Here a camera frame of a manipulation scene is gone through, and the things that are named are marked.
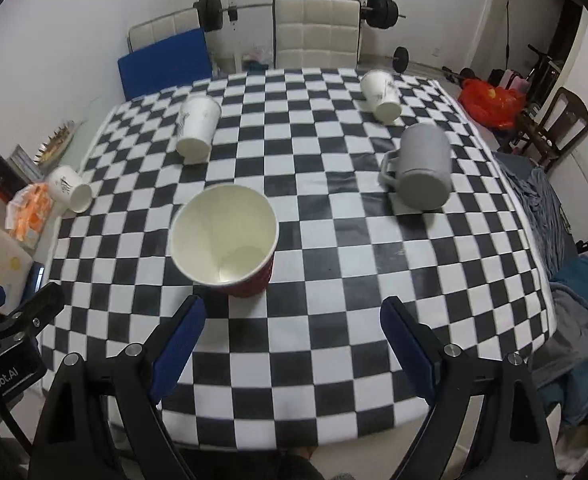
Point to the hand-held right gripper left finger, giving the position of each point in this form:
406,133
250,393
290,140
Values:
181,342

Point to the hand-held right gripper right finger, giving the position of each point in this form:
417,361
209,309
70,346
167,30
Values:
406,345

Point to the red paper cup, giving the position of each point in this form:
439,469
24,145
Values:
224,240

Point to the white paper cup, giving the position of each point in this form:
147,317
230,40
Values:
66,185
378,90
197,120

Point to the orange snack bag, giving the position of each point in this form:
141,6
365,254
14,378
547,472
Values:
31,210

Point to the black white checkered tablecloth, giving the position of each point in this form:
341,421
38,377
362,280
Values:
334,270

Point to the pile of blue grey clothes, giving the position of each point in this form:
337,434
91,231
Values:
568,310

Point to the spiky wooden ornament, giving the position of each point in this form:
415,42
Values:
56,142

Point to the grey mug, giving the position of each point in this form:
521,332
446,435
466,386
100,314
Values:
423,160

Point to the red plastic bag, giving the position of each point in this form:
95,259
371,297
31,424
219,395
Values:
488,102

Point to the blue mat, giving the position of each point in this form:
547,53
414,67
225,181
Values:
164,65

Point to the brown wooden chair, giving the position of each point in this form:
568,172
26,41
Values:
571,120

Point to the pink bag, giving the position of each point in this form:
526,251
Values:
513,80

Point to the white padded chair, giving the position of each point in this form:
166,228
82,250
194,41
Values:
159,30
316,30

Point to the black exercise machine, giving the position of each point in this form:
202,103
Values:
543,67

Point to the barbell with black plates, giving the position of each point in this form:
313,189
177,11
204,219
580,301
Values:
381,10

